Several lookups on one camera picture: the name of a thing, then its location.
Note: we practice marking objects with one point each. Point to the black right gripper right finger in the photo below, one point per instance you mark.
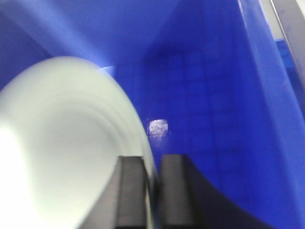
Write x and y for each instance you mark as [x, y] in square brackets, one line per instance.
[190, 201]

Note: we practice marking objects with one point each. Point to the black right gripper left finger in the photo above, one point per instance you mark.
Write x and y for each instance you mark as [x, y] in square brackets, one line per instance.
[122, 204]

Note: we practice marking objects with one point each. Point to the green round plate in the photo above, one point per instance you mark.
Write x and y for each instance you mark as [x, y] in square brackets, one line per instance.
[63, 124]

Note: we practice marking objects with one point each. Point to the stainless steel shelf rack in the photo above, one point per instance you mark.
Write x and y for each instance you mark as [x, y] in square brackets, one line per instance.
[287, 20]

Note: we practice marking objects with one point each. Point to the blue plastic bin, right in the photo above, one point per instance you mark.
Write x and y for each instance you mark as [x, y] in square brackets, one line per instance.
[205, 76]

